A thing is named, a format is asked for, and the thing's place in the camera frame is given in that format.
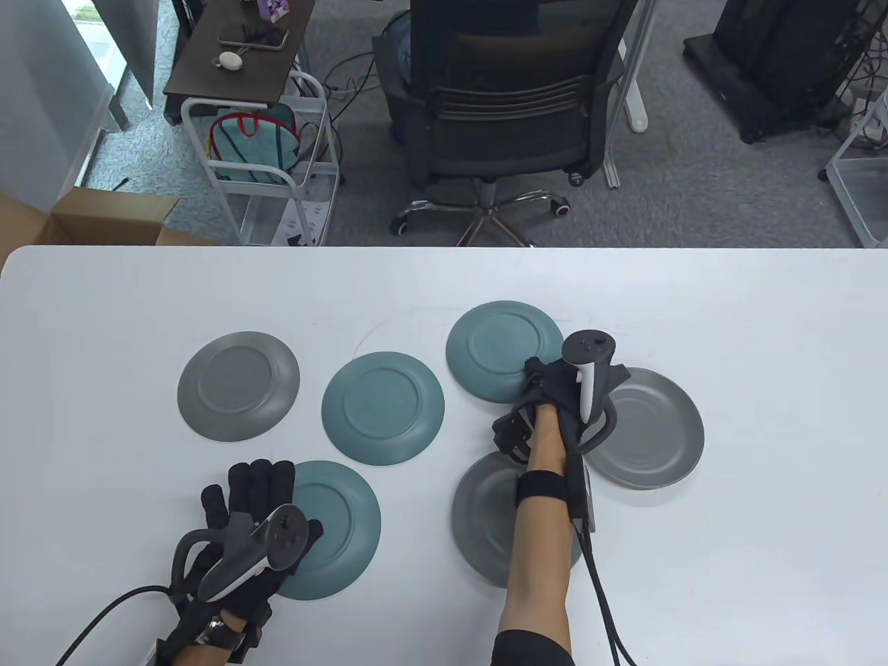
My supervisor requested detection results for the teal bag with red trim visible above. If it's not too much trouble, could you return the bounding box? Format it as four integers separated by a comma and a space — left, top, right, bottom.
210, 104, 300, 185

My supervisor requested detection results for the smooth grey plate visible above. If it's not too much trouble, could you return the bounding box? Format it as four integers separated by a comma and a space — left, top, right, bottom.
177, 331, 301, 443

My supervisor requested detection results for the person's left forearm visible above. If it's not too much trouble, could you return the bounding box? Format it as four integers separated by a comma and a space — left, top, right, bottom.
166, 617, 247, 666

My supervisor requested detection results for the cardboard box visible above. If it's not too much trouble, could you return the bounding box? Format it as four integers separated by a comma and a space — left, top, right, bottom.
0, 186, 223, 271

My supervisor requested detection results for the white office desk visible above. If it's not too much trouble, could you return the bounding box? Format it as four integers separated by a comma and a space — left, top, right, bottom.
604, 0, 660, 188

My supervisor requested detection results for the dark brown desk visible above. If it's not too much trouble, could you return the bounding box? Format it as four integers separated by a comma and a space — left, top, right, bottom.
164, 0, 316, 126

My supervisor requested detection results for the person's black sleeve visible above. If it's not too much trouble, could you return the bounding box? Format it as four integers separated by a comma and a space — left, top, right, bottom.
491, 628, 573, 666

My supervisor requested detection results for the black wrist strap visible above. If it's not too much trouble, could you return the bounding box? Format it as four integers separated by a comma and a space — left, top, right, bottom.
515, 471, 568, 506

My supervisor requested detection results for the dark grey rippled plate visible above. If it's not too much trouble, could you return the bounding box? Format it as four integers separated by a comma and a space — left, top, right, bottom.
451, 451, 590, 590

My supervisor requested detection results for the smartphone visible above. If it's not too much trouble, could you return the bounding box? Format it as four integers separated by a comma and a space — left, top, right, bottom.
219, 24, 289, 51

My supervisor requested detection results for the white wire cart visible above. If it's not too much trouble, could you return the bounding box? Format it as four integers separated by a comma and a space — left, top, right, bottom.
826, 90, 888, 248

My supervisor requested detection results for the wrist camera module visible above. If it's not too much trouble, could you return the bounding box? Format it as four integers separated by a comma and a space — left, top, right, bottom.
567, 454, 597, 533

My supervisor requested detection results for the light teal rippled plate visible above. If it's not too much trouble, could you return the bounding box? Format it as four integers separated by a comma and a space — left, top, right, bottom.
445, 300, 566, 406

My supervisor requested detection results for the person's right hand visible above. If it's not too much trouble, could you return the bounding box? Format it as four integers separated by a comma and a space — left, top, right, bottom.
491, 357, 632, 464

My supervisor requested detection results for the grey and white controller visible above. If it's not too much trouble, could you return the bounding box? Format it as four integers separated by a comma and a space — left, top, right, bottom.
561, 332, 620, 455
170, 504, 309, 603

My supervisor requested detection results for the black office chair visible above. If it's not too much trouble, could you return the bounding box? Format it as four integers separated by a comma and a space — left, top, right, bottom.
372, 0, 629, 247

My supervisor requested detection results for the black equipment rack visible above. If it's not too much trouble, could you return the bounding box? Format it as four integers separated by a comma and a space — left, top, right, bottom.
683, 0, 876, 144

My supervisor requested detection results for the black glove cable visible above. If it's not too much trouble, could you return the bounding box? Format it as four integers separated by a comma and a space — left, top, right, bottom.
55, 586, 174, 666
572, 517, 639, 666

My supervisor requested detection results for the person's left hand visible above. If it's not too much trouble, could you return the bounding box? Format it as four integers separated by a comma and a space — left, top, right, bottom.
166, 459, 325, 636

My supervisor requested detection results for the white rolling cart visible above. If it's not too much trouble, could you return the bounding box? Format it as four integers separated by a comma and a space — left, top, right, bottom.
181, 69, 342, 247

